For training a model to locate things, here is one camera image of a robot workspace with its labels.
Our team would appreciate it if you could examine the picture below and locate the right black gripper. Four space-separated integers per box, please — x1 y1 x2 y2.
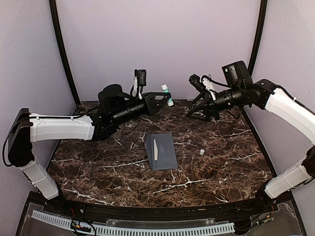
187 85 245 121

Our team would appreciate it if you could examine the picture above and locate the white green glue stick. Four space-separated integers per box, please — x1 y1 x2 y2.
161 84 174 107

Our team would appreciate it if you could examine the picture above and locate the beige lined letter paper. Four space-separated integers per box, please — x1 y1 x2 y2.
154 139 158 161

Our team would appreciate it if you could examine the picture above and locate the grey blue envelope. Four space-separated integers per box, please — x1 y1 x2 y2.
144 133 178 171

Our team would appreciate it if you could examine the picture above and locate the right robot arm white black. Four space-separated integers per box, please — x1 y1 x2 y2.
187 61 315 213

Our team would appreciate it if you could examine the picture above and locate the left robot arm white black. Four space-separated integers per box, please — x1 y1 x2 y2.
2 84 171 214

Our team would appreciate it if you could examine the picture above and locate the clear acrylic front plate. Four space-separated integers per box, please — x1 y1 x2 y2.
105 218 216 229

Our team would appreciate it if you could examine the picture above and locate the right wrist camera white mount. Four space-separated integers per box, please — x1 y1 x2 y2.
189 74 217 100

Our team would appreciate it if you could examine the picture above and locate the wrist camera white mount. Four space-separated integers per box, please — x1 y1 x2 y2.
189 74 217 100
130 69 147 99

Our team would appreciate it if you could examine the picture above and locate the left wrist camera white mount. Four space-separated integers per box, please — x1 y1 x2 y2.
130 69 147 99

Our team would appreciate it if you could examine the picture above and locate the black curved front rail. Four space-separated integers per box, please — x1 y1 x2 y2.
52 199 259 221

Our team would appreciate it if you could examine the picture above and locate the right black frame post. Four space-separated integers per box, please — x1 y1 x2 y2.
248 0 268 75

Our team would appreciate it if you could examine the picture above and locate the black frame post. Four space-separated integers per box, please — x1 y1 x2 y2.
49 0 81 106
248 0 268 75

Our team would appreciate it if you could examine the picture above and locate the left black frame post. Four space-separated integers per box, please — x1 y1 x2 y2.
49 0 81 106

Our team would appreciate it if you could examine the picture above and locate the white slotted cable duct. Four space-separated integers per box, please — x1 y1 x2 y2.
31 210 235 236

